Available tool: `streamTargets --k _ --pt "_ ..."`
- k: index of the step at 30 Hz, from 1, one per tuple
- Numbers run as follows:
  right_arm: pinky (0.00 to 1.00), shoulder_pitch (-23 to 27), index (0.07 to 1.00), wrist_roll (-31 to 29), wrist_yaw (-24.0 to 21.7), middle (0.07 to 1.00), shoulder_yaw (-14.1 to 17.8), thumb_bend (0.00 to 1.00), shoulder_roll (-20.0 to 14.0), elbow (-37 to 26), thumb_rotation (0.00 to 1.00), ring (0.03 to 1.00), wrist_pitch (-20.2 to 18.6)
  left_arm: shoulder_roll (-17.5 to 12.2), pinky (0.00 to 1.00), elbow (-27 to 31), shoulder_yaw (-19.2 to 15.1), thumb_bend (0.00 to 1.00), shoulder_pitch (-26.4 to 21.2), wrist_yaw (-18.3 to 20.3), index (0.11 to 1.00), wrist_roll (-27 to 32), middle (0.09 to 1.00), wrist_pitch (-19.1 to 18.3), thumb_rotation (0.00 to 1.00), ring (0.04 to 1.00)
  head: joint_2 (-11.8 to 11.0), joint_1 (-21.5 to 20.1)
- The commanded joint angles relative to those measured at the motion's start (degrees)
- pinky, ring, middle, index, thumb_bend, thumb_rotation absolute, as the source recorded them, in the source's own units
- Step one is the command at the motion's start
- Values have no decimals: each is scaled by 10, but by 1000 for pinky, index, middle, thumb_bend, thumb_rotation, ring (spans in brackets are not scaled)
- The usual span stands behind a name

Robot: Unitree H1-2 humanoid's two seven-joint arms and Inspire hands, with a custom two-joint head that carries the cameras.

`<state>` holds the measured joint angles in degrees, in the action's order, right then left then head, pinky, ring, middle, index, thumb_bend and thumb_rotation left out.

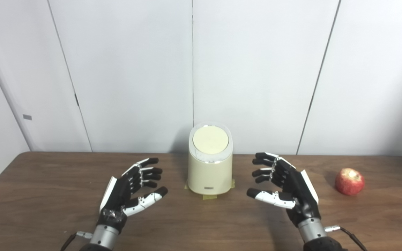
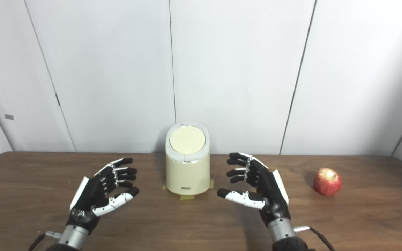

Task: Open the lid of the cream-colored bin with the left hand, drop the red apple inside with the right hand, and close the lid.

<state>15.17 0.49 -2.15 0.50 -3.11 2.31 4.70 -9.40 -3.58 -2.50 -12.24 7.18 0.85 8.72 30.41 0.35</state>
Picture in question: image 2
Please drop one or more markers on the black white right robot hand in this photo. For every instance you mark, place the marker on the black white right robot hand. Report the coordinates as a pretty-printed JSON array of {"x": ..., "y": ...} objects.
[{"x": 272, "y": 195}]

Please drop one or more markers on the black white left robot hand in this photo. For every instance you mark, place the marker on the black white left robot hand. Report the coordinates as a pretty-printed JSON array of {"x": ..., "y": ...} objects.
[{"x": 91, "y": 195}]

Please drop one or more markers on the red apple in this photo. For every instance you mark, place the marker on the red apple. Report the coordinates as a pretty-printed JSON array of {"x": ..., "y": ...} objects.
[{"x": 327, "y": 183}]

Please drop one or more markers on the cream round bin lid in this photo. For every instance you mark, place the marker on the cream round bin lid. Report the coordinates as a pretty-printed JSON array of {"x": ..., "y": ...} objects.
[{"x": 187, "y": 139}]

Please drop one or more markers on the cream-colored bin body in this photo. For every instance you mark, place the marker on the cream-colored bin body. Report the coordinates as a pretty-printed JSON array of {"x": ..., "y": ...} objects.
[{"x": 187, "y": 177}]

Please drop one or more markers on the black wall panel hinge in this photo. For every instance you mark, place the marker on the black wall panel hinge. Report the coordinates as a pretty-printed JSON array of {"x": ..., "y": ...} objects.
[{"x": 58, "y": 100}]

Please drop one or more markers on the small grey wall label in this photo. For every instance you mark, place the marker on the small grey wall label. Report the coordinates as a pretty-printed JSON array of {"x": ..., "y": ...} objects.
[{"x": 9, "y": 117}]

